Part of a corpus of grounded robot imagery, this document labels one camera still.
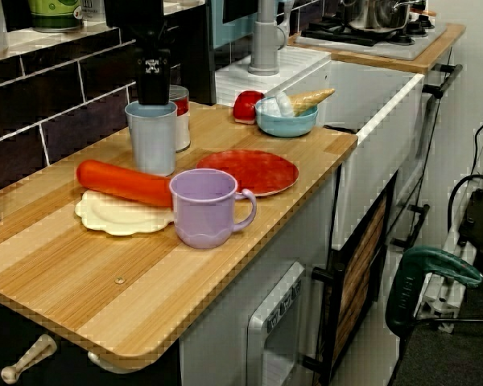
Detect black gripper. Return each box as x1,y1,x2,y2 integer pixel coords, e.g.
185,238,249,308
103,0,172,107

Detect light blue plastic tumbler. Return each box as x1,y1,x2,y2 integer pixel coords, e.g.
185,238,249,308
124,100,178,177

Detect purple plastic mug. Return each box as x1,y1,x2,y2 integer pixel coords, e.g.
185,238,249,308
168,168,258,250

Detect tomato print tin can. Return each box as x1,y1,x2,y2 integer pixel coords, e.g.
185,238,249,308
167,84,192,153

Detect dark tiled backsplash with shelf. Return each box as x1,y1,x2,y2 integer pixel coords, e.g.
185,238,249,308
0,3,210,190

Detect red and white toy sushi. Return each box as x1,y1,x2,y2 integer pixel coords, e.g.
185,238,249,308
232,89,266,125

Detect small white lidded jar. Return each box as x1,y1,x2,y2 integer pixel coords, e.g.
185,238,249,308
80,0,106,22

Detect red toy sausage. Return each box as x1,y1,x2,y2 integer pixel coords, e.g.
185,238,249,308
76,159,174,208

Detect grey toy faucet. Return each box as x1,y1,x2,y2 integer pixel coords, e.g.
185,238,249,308
247,0,287,76

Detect green labelled can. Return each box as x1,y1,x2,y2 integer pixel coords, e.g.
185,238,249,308
27,0,84,33

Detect light blue bowl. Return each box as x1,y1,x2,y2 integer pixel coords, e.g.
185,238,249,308
254,96,319,138

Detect cream scalloped plate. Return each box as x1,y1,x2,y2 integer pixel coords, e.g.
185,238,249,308
74,190,176,237

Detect red round plate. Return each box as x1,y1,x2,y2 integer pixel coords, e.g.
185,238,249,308
196,149,300,198

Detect toy ice cream cone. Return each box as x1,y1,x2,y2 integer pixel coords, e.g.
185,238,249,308
274,87,336,118

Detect white toy sink unit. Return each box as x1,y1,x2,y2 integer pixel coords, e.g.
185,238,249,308
215,46,426,250

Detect steel cooking pot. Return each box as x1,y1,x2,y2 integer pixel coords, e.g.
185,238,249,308
340,0,422,35

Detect white kitchen cabinet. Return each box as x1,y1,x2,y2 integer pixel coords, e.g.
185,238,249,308
179,168,339,386

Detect grey toy stove top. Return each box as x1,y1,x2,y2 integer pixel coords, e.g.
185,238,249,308
293,15,450,61

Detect grey ice dispenser panel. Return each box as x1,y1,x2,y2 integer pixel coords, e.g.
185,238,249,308
247,261,307,386

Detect black framed oven door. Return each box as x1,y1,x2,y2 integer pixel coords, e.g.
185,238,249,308
312,172,399,375

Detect cream tap knob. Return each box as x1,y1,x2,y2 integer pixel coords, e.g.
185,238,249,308
0,334,58,384

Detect dark vertical post panel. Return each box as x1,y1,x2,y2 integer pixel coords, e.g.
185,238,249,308
176,0,218,106

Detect long black cabinet handle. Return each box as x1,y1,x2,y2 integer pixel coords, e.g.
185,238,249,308
422,63,464,97

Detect short black cabinet handle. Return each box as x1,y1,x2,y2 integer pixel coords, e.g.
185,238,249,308
392,203,431,248

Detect looped black cable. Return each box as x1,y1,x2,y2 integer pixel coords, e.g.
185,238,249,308
446,175,483,242

